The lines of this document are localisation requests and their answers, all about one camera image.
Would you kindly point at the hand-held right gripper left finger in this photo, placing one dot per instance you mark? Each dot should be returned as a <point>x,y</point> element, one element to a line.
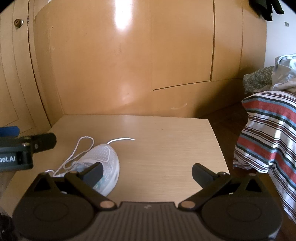
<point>93,173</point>

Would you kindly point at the dark hanging clothes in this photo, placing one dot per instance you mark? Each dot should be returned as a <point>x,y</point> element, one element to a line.
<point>266,8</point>

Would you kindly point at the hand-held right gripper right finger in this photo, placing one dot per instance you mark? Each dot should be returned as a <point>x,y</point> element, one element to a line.
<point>202,176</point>

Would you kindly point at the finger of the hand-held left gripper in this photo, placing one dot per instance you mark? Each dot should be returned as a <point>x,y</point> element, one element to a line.
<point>42,141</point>
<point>8,131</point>

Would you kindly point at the white shoelace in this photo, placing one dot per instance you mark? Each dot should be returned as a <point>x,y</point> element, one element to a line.
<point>120,139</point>

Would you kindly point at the green patterned cloth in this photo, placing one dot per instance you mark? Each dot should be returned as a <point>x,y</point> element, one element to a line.
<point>259,80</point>

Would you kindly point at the round metal cabinet knob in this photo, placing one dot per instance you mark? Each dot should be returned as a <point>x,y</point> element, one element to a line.
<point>18,23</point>

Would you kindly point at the wooden wardrobe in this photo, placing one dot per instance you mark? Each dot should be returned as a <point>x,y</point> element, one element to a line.
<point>138,64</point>

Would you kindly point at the striped blanket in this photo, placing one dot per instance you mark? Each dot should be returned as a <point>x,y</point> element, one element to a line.
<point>266,129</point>

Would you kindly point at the clear plastic bag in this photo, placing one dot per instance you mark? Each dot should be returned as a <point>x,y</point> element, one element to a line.
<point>285,71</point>

